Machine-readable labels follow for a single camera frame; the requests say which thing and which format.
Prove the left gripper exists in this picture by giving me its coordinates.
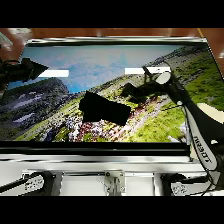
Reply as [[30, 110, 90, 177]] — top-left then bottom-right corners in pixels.
[[7, 58, 35, 83]]

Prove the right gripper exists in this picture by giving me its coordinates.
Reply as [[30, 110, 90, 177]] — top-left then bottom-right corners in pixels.
[[130, 81, 163, 103]]

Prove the black garment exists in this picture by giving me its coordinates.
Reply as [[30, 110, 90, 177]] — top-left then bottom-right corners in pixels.
[[78, 90, 132, 127]]

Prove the black cable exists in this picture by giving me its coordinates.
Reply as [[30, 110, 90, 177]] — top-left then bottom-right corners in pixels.
[[181, 101, 197, 162]]

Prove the silver frame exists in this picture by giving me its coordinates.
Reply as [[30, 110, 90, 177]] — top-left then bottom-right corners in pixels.
[[0, 35, 224, 197]]

